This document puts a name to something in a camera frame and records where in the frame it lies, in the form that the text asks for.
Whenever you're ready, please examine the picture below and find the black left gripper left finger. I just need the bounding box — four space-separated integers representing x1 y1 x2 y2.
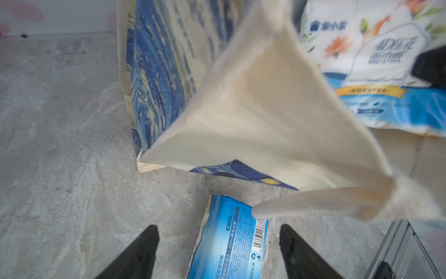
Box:
96 224 160 279

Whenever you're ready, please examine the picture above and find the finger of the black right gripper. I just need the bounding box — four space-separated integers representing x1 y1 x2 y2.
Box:
411 46 446 89

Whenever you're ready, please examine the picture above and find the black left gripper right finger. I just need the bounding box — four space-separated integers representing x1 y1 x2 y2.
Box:
279 224 342 279

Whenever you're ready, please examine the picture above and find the blue cartoon tissue pack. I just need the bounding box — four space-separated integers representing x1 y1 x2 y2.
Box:
300 1 446 137

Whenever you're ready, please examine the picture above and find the cream canvas tote bag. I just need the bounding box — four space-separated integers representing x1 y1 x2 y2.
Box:
117 1 446 220

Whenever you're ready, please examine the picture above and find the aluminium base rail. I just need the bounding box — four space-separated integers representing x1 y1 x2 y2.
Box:
365 219 446 279

